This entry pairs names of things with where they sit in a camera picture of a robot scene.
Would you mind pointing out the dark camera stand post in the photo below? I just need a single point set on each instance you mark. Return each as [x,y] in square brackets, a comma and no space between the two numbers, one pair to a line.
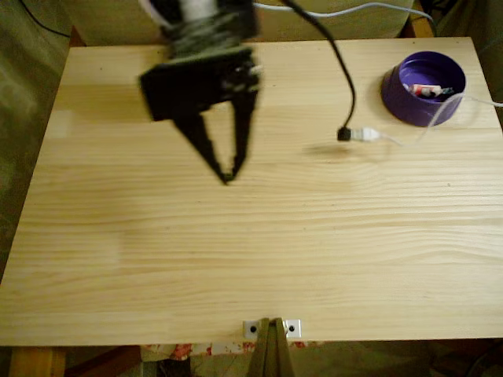
[271,353]

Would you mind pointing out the wooden table leg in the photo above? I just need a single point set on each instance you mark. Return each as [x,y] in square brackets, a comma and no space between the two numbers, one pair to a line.
[35,363]

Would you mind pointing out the small metal corner bracket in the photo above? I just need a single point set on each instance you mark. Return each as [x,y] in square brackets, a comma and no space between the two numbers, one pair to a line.
[251,329]
[292,329]

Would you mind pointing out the purple bowl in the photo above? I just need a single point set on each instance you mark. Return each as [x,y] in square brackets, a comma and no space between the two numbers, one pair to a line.
[404,102]

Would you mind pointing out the White Rabbit candy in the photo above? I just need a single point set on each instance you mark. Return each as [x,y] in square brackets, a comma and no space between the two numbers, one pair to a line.
[424,91]

